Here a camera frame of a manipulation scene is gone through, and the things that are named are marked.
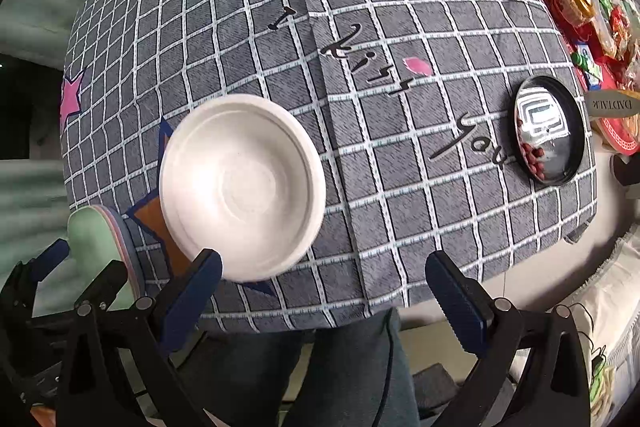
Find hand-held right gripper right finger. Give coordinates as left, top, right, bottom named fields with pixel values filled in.
left=425, top=250, right=591, bottom=427

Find white quilted cloth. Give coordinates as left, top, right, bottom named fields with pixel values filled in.
left=505, top=227, right=640, bottom=427

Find white printed strip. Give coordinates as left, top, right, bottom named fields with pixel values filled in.
left=582, top=91, right=640, bottom=120

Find pink square plate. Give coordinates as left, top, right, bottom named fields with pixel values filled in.
left=102, top=207, right=138, bottom=295

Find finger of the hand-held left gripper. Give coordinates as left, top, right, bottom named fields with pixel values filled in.
left=0, top=238, right=71, bottom=323
left=75, top=259, right=130, bottom=310

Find grey checked star tablecloth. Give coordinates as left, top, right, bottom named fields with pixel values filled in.
left=60, top=0, right=598, bottom=333

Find white bowl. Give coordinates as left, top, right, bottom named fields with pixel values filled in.
left=159, top=93, right=327, bottom=283

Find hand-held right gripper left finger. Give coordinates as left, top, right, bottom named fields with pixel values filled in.
left=57, top=248, right=224, bottom=427

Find green square plate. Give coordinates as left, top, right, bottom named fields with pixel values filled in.
left=67, top=205, right=126, bottom=303

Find pale green curtain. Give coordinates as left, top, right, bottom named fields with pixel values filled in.
left=0, top=0, right=126, bottom=308

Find red tray of snack packets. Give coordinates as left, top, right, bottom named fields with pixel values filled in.
left=527, top=0, right=640, bottom=158

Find person's dark trouser legs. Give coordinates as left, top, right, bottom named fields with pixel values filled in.
left=175, top=307, right=421, bottom=427

